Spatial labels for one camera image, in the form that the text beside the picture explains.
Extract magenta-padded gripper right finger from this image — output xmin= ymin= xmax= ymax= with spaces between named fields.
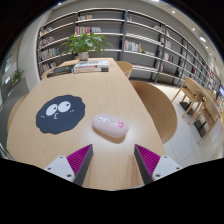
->
xmin=133 ymin=143 xmax=183 ymax=186

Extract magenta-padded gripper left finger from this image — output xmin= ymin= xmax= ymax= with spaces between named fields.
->
xmin=43 ymin=143 xmax=94 ymax=187

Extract pink computer mouse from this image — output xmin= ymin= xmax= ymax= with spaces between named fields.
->
xmin=92 ymin=114 xmax=130 ymax=139

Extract dark fuzzy-face mouse pad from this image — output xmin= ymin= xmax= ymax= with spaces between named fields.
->
xmin=35 ymin=94 xmax=86 ymax=135

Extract curved wooden chair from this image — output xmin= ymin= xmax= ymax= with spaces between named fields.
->
xmin=129 ymin=80 xmax=179 ymax=145
xmin=7 ymin=92 xmax=30 ymax=133
xmin=115 ymin=60 xmax=134 ymax=80
xmin=40 ymin=68 xmax=54 ymax=80

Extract light wooden slatted chair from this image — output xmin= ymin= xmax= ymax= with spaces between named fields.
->
xmin=171 ymin=75 xmax=205 ymax=118
xmin=195 ymin=93 xmax=224 ymax=145

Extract black book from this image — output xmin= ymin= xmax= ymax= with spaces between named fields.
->
xmin=46 ymin=65 xmax=76 ymax=79

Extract small green floor plant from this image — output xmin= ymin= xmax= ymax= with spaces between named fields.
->
xmin=11 ymin=68 xmax=25 ymax=86

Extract red-spined book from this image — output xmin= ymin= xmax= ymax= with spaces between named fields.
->
xmin=72 ymin=66 xmax=110 ymax=74

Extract white illustrated-cover book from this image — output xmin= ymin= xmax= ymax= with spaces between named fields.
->
xmin=73 ymin=59 xmax=110 ymax=70

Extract green potted plant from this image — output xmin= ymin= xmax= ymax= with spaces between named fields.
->
xmin=60 ymin=32 xmax=114 ymax=62

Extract grey bookshelf unit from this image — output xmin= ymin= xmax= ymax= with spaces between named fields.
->
xmin=35 ymin=7 xmax=223 ymax=98

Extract ceiling lights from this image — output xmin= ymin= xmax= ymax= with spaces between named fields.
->
xmin=151 ymin=0 xmax=209 ymax=44

